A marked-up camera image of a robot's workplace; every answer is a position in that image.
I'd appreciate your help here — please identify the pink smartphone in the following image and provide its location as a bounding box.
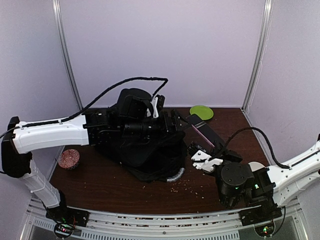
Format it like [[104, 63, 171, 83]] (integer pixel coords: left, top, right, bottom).
[[187, 114, 225, 148]]

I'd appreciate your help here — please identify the black student backpack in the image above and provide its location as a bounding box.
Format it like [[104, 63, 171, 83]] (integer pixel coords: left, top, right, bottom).
[[94, 131, 187, 183]]

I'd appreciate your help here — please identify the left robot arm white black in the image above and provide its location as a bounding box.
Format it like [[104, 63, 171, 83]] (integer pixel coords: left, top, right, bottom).
[[1, 88, 187, 222]]

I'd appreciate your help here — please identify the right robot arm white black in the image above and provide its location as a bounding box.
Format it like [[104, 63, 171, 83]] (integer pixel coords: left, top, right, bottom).
[[212, 141, 320, 221]]

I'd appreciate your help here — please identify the white bowl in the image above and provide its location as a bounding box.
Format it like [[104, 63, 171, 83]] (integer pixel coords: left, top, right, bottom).
[[248, 161, 267, 174]]

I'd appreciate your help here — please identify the green plate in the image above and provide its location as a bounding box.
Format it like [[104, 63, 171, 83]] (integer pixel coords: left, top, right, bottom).
[[189, 105, 214, 121]]

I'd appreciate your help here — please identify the red patterned small bowl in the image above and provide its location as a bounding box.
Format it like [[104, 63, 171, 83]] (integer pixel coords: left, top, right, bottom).
[[57, 149, 80, 170]]

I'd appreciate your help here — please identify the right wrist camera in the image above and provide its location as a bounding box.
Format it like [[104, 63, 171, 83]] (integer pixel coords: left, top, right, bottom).
[[188, 142, 223, 174]]

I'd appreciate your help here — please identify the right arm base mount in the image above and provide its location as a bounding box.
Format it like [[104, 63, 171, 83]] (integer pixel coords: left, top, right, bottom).
[[239, 203, 286, 239]]

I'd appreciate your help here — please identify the front aluminium rail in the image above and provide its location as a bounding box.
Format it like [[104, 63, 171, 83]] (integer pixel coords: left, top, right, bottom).
[[18, 197, 311, 240]]

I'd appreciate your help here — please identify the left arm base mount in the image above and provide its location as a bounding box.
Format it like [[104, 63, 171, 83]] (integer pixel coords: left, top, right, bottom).
[[44, 190, 90, 240]]

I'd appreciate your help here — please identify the right aluminium frame post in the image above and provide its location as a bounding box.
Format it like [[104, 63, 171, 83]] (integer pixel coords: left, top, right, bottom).
[[242, 0, 274, 113]]

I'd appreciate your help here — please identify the aluminium frame post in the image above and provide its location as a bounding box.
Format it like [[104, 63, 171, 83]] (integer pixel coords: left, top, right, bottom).
[[242, 0, 274, 113], [52, 0, 83, 110]]

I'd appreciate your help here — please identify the left aluminium frame post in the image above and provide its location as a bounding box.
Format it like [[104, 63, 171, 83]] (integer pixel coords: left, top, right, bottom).
[[52, 0, 83, 110]]

